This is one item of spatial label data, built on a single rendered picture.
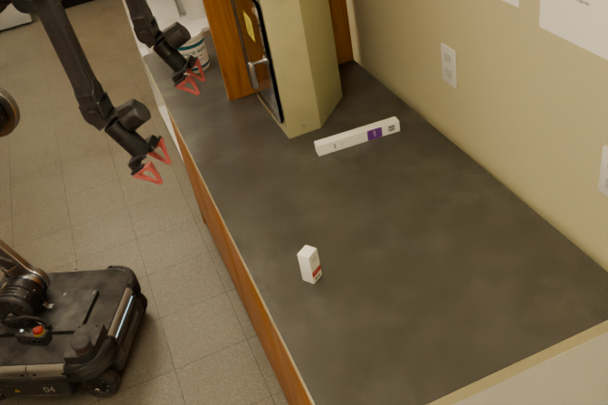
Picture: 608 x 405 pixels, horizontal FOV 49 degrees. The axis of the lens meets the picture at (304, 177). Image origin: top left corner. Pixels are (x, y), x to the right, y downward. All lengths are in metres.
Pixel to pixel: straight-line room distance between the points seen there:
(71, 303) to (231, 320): 0.64
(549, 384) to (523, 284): 0.21
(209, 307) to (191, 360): 0.28
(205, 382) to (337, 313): 1.27
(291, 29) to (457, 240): 0.77
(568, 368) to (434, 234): 0.43
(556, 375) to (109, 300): 1.83
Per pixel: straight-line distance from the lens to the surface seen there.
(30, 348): 2.81
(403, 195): 1.81
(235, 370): 2.71
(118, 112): 1.83
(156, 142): 1.91
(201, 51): 2.66
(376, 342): 1.45
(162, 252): 3.34
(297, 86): 2.04
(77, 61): 1.78
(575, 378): 1.60
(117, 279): 2.91
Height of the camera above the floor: 2.05
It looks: 35 degrees down
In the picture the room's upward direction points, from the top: 11 degrees counter-clockwise
